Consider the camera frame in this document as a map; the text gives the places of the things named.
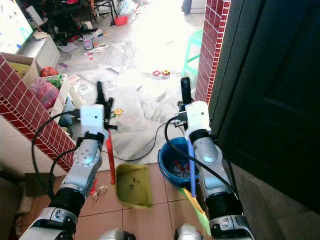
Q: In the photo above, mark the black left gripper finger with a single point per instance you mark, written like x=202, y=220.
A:
x=101, y=91

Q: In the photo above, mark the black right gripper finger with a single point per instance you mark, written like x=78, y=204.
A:
x=186, y=90

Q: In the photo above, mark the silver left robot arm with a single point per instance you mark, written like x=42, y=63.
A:
x=80, y=172

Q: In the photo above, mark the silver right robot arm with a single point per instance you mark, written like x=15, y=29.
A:
x=217, y=175

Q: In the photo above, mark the small yellow toy block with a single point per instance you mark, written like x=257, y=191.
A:
x=165, y=72

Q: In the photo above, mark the white storage rack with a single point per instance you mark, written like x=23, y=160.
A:
x=70, y=92

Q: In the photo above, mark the small red toy block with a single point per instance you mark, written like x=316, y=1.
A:
x=156, y=73

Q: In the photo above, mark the green plastic stool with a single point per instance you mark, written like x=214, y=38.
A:
x=194, y=45

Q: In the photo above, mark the blue plastic bucket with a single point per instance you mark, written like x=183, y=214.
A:
x=172, y=157

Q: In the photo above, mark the pink plastic bag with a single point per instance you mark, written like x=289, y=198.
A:
x=47, y=92

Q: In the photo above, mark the red round bag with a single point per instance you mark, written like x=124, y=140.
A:
x=49, y=71

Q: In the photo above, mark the red plastic basin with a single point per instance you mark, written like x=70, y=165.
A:
x=121, y=20

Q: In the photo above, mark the grey television cabinet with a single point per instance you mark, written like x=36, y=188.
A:
x=40, y=50

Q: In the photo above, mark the open cardboard box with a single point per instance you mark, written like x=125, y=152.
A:
x=25, y=67

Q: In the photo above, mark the dark wooden door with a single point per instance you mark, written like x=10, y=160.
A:
x=275, y=90

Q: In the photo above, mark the bright television screen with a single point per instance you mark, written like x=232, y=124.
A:
x=12, y=22

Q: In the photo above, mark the silver right robot knee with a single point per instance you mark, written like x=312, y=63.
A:
x=187, y=232

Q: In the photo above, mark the silver robot knee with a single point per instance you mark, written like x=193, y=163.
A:
x=115, y=235
x=187, y=232

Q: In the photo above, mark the silver left robot knee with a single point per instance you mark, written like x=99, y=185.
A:
x=115, y=235

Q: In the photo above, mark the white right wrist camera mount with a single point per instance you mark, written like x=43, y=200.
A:
x=197, y=117

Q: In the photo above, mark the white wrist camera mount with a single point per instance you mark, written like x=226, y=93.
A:
x=92, y=117
x=197, y=117

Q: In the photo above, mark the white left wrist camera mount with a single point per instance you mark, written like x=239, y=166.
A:
x=92, y=117

